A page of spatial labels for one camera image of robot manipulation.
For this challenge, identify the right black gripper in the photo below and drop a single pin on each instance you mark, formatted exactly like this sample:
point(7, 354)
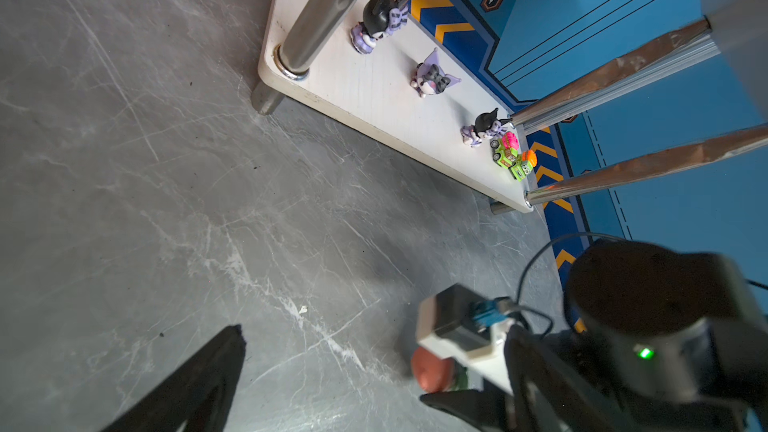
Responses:
point(738, 389)

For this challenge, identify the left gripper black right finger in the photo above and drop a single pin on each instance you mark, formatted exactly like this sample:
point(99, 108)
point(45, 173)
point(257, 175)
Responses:
point(549, 391)

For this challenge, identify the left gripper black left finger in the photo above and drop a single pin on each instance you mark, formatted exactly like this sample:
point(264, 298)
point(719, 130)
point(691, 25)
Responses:
point(198, 395)

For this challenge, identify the green orange toy car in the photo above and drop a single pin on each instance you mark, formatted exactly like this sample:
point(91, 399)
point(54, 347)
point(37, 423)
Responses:
point(523, 165)

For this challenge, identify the pink green block toy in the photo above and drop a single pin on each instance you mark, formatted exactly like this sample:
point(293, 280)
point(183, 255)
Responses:
point(506, 149)

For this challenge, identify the grey purple kuromi toy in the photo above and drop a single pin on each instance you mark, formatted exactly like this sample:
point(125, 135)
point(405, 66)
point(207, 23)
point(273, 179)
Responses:
point(487, 126)

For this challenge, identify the purple bat toy figure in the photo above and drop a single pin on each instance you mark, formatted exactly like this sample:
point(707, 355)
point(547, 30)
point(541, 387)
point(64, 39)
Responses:
point(429, 78)

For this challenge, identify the black white kuromi toy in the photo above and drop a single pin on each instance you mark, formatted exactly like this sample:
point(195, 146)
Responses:
point(380, 18)

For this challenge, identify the pink pig green toy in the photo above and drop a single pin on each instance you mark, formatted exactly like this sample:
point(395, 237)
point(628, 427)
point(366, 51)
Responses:
point(435, 375)

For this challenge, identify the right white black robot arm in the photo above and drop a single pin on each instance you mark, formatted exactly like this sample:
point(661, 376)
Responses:
point(656, 340)

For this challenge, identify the white two-tier metal shelf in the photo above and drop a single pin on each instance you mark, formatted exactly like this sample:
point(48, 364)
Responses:
point(307, 56)

